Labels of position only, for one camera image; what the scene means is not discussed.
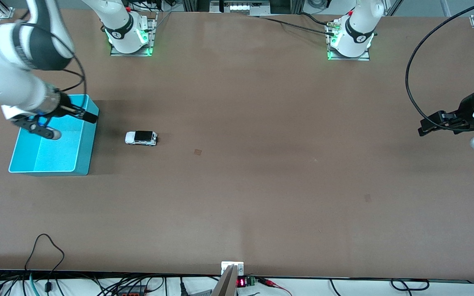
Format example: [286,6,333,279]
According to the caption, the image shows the white jeep toy black roof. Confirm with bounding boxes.
[125,130,158,147]

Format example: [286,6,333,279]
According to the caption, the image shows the teal plastic bin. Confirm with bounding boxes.
[8,94,99,177]

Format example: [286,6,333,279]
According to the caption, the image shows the power strip red switches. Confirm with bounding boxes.
[117,284,149,296]

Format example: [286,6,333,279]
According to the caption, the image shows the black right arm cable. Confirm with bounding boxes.
[21,21,87,93]

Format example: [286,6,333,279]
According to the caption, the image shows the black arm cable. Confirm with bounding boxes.
[21,21,87,93]
[405,0,474,133]

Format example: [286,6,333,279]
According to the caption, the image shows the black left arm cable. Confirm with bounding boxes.
[405,0,474,133]

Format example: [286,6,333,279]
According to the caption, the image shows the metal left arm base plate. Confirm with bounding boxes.
[326,23,371,62]

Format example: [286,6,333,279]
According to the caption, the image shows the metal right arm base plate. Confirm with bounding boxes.
[110,12,154,57]

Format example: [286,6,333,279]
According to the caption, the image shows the black coiled cable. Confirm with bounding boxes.
[390,278,430,291]

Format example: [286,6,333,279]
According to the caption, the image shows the black cable on table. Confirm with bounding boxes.
[257,13,337,37]

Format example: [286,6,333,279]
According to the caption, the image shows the thin black looped cable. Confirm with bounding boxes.
[24,234,65,293]

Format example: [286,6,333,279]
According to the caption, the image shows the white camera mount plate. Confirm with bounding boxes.
[221,261,244,276]

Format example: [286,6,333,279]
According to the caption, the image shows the grey aluminium mount bar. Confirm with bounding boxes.
[211,265,239,296]

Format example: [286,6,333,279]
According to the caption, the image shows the red clip lead wire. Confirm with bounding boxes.
[257,277,293,296]

